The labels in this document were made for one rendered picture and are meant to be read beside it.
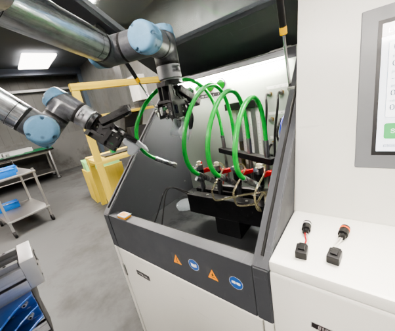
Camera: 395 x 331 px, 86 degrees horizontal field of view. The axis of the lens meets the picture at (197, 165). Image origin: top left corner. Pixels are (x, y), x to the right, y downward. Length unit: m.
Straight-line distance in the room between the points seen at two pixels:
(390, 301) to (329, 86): 0.45
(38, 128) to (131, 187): 0.46
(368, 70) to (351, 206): 0.32
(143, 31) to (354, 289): 0.68
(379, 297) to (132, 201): 0.85
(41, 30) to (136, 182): 0.67
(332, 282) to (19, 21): 0.70
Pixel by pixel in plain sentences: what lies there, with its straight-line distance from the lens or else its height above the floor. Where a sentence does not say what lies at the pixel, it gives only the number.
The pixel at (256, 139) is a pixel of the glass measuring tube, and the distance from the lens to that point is 0.95.
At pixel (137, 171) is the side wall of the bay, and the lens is 1.00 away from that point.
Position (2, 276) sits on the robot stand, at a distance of 0.82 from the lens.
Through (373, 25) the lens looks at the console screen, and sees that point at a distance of 0.68.
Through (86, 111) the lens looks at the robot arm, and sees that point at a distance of 0.80.
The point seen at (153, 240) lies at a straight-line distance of 0.77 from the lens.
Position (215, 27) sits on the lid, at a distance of 0.89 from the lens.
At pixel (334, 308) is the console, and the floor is 0.92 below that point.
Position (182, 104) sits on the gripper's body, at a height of 1.32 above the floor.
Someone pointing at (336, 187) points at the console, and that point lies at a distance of 0.65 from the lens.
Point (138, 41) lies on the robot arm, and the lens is 0.62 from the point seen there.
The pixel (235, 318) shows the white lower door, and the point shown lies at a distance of 0.73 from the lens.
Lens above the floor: 1.32
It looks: 17 degrees down
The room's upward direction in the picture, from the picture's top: 11 degrees counter-clockwise
